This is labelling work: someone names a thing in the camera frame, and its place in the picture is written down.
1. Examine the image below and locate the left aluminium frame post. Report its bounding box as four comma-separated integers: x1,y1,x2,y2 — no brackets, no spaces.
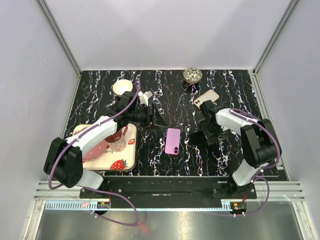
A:
36,0,83,73

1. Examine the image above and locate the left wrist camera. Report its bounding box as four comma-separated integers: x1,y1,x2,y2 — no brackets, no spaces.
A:
138,91,153,106

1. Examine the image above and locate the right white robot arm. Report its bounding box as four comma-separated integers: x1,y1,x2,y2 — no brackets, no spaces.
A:
199,100,282,199

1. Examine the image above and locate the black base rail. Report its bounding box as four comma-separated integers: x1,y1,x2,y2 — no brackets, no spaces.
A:
79,174,258,211

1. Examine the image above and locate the strawberry print tray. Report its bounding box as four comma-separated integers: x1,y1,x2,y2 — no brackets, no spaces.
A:
82,123,138,172

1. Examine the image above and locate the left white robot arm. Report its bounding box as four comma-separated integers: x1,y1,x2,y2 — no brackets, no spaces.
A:
43,91,167,198

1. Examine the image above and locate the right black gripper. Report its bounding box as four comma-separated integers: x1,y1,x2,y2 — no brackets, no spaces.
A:
198,118,228,146

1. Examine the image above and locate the pink polka dot plate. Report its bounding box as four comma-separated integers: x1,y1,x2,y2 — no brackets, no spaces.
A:
83,140,108,161

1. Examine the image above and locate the right aluminium frame post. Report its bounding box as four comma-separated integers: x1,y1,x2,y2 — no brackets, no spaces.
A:
252,0,300,75

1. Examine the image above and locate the black smartphone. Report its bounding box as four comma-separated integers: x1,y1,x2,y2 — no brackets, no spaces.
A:
189,131,207,146

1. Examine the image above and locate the patterned ceramic bowl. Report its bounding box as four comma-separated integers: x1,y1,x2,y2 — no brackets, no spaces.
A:
183,67,203,84

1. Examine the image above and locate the pink phone case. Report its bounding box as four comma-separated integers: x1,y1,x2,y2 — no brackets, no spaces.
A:
193,89,220,109

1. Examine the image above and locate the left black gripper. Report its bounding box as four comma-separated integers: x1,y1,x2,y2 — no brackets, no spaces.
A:
128,103,169,131

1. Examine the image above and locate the purple smartphone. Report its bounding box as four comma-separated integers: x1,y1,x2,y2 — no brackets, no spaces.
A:
164,128,181,155

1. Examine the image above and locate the aluminium frame post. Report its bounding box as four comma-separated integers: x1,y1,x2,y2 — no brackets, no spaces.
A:
36,0,83,73
252,0,300,75

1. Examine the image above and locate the cream white bowl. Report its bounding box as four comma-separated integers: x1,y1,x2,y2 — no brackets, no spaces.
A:
112,79,133,97

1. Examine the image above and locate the pink glass mug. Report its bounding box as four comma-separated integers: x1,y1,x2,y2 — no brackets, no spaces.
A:
104,126,129,152

